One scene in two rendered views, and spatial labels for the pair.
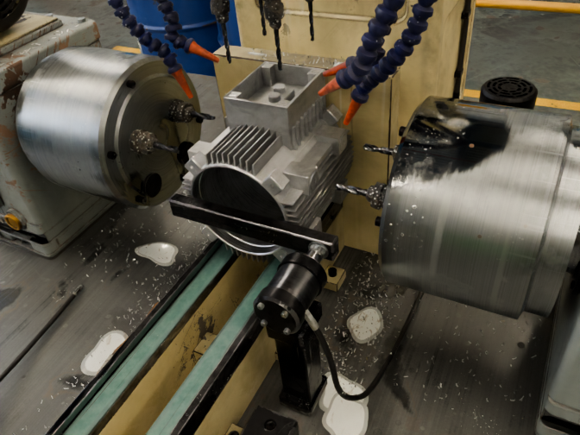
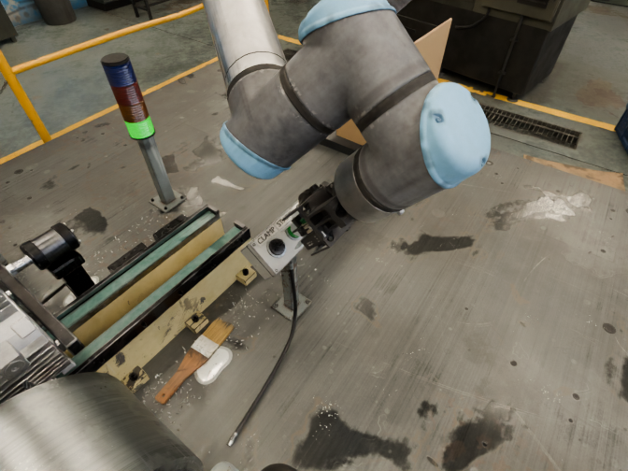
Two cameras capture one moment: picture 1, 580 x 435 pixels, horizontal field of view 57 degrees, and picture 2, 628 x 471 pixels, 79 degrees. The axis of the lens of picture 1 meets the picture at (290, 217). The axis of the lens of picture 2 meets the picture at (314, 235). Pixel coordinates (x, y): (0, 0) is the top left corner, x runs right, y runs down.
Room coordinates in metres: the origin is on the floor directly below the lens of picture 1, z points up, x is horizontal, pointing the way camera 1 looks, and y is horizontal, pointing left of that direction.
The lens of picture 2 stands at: (0.85, 0.55, 1.56)
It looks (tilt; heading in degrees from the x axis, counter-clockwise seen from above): 47 degrees down; 185
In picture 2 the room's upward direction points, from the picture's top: straight up
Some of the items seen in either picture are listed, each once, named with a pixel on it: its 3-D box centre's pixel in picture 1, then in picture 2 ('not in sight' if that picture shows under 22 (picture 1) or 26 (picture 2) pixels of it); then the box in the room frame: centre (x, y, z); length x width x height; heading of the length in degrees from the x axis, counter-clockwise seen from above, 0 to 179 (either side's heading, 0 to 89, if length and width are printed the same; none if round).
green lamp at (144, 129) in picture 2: not in sight; (139, 125); (0.05, 0.04, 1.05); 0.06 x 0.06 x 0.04
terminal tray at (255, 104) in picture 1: (277, 105); not in sight; (0.70, 0.00, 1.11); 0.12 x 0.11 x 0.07; 149
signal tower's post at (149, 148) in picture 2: not in sight; (145, 140); (0.05, 0.04, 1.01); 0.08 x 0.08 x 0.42; 59
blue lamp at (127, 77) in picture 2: not in sight; (119, 71); (0.05, 0.04, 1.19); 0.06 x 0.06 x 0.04
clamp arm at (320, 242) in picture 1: (249, 225); (35, 305); (0.55, 0.06, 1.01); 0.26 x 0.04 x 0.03; 59
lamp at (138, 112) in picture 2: not in sight; (133, 108); (0.05, 0.04, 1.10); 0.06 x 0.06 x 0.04
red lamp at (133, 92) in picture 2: not in sight; (126, 91); (0.05, 0.04, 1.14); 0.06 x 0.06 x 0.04
